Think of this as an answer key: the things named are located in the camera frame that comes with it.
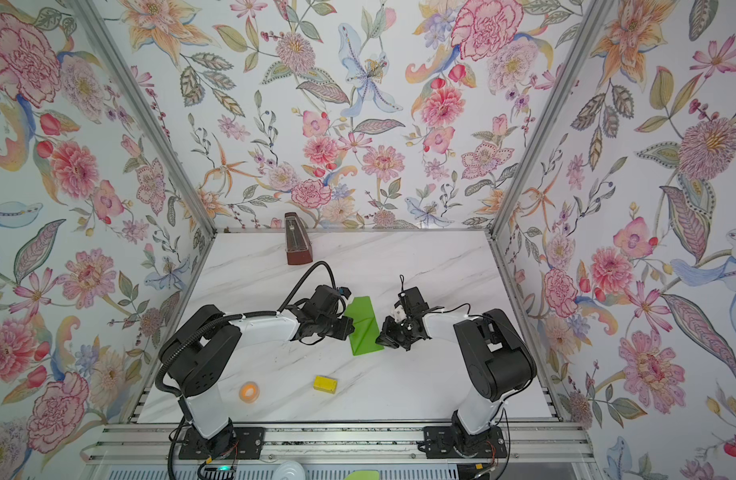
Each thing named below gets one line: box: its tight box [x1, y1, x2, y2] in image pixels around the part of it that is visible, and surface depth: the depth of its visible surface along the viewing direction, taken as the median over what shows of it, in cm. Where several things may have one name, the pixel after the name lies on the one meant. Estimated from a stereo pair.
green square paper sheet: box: [344, 296, 384, 356], surface depth 94 cm
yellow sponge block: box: [313, 375, 339, 394], surface depth 85 cm
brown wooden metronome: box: [284, 212, 313, 265], surface depth 108 cm
